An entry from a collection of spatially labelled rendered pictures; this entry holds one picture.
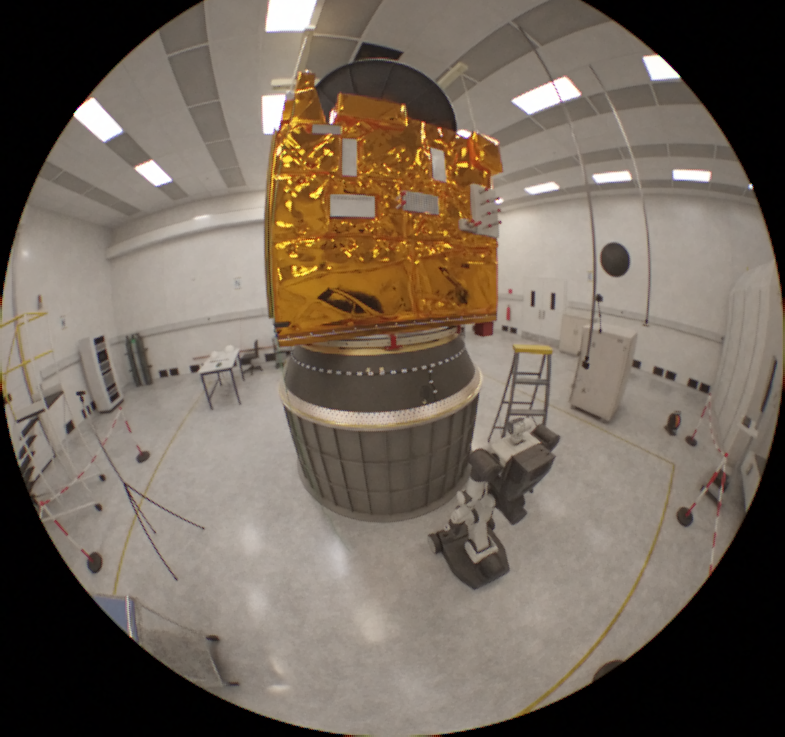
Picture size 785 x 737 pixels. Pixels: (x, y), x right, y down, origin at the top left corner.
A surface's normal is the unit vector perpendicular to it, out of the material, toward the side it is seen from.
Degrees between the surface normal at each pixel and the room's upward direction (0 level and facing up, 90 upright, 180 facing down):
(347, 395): 62
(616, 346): 90
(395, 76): 127
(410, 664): 0
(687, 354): 90
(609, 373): 90
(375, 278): 88
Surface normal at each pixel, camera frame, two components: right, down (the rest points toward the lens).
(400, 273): 0.43, 0.18
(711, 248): -0.91, 0.14
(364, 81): -0.28, 0.77
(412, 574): -0.04, -0.96
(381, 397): 0.04, -0.22
